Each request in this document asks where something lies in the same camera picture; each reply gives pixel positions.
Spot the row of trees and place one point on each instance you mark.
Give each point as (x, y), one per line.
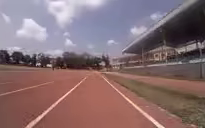
(73, 60)

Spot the red running track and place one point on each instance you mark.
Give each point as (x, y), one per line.
(90, 106)

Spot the white lane lines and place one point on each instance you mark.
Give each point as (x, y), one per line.
(135, 106)

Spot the grass strip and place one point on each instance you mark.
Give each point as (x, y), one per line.
(176, 100)

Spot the red dirt path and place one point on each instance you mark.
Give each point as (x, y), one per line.
(190, 86)

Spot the grass field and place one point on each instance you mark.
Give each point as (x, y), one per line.
(10, 67)

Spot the roofed grandstand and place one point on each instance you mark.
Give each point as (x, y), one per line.
(190, 26)

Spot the grey wall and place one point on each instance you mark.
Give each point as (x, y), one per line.
(176, 70)

